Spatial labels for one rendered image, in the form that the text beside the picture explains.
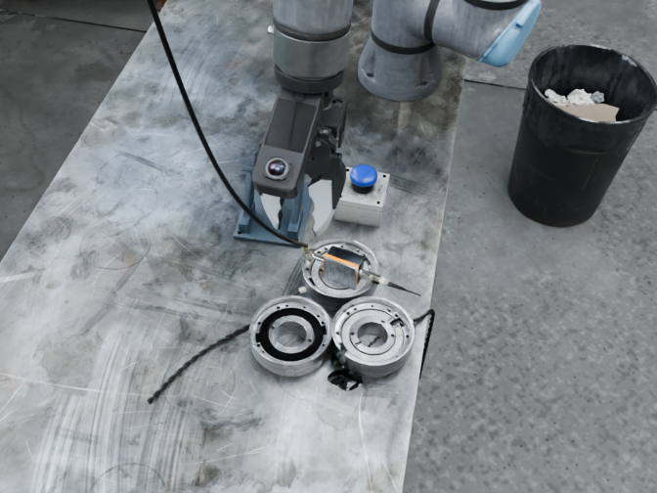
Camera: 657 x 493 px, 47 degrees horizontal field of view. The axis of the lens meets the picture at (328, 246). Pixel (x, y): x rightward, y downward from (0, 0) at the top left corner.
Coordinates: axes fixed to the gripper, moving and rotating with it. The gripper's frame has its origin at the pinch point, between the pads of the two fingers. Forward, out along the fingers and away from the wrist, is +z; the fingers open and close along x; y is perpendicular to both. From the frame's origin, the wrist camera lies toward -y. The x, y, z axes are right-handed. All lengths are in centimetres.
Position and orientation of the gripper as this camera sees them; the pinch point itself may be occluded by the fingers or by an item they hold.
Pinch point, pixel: (296, 227)
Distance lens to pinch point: 87.7
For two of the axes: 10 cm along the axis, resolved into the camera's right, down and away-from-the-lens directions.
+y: 2.1, -6.5, 7.3
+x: -9.8, -1.9, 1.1
